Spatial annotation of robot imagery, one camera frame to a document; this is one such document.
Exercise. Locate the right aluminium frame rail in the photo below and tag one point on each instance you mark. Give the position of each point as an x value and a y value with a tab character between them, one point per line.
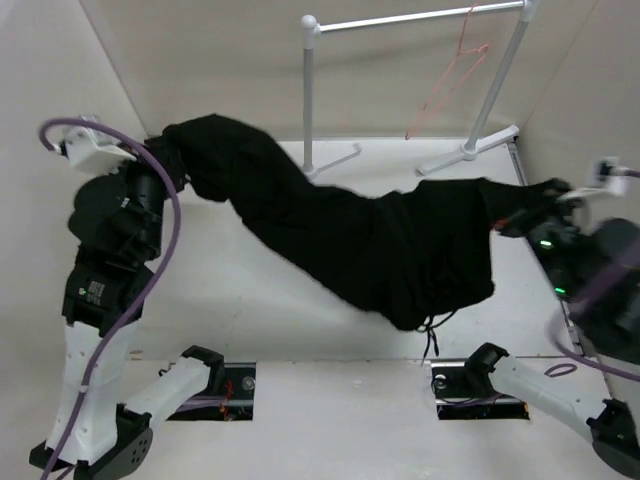
517	163

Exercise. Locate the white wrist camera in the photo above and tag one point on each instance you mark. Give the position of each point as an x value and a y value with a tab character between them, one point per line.
606	178
91	152

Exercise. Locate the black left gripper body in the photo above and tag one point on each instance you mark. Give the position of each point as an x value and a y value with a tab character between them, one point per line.
152	185

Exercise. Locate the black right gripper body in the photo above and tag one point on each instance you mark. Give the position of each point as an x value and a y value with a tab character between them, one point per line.
546	236

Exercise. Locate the white clothes rack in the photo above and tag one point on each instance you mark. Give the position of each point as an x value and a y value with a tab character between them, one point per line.
370	73

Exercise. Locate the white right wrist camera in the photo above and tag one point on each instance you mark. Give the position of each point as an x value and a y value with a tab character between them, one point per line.
606	178

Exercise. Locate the pink wire hanger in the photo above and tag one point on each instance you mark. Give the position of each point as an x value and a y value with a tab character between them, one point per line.
465	62

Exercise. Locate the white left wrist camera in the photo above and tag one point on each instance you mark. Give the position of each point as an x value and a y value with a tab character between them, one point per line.
91	152

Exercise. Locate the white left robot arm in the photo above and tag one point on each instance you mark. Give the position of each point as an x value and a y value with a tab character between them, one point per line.
95	435

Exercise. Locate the black trousers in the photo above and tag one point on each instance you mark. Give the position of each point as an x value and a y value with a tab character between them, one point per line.
416	258

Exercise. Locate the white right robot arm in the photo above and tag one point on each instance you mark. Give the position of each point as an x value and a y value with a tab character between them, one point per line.
596	277

